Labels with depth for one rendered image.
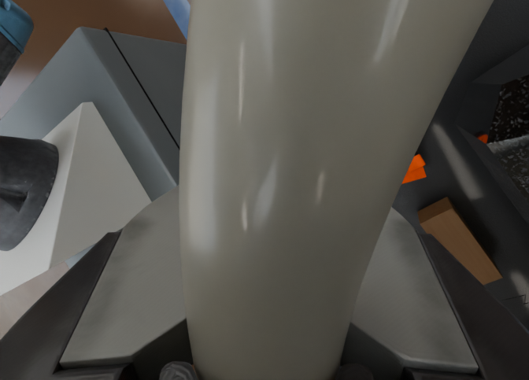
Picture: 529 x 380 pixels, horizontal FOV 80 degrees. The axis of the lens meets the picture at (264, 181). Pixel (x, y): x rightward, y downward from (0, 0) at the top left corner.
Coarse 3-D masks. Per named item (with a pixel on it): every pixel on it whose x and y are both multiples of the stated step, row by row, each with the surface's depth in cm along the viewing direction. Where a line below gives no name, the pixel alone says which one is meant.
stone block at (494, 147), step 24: (528, 48) 86; (504, 72) 71; (528, 72) 58; (480, 96) 72; (504, 96) 60; (528, 96) 56; (456, 120) 89; (480, 120) 68; (504, 120) 59; (528, 120) 55; (480, 144) 69; (504, 144) 58; (528, 144) 55; (504, 168) 61; (528, 168) 57; (528, 192) 60; (528, 216) 73
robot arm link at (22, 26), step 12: (0, 0) 36; (0, 12) 37; (12, 12) 38; (24, 12) 40; (0, 24) 37; (12, 24) 38; (24, 24) 40; (0, 36) 38; (12, 36) 39; (24, 36) 41; (0, 48) 39; (12, 48) 40; (0, 60) 40; (12, 60) 42; (0, 72) 41; (0, 84) 43
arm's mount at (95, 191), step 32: (64, 128) 55; (96, 128) 55; (64, 160) 50; (96, 160) 52; (64, 192) 46; (96, 192) 50; (128, 192) 55; (64, 224) 44; (96, 224) 48; (0, 256) 51; (32, 256) 44; (64, 256) 42; (0, 288) 47
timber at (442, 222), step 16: (432, 208) 117; (448, 208) 109; (432, 224) 111; (448, 224) 110; (464, 224) 108; (448, 240) 111; (464, 240) 109; (464, 256) 111; (480, 256) 109; (480, 272) 110; (496, 272) 109
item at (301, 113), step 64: (192, 0) 3; (256, 0) 2; (320, 0) 2; (384, 0) 2; (448, 0) 2; (192, 64) 3; (256, 64) 3; (320, 64) 2; (384, 64) 2; (448, 64) 3; (192, 128) 3; (256, 128) 3; (320, 128) 3; (384, 128) 3; (192, 192) 4; (256, 192) 3; (320, 192) 3; (384, 192) 3; (192, 256) 4; (256, 256) 4; (320, 256) 4; (192, 320) 5; (256, 320) 4; (320, 320) 4
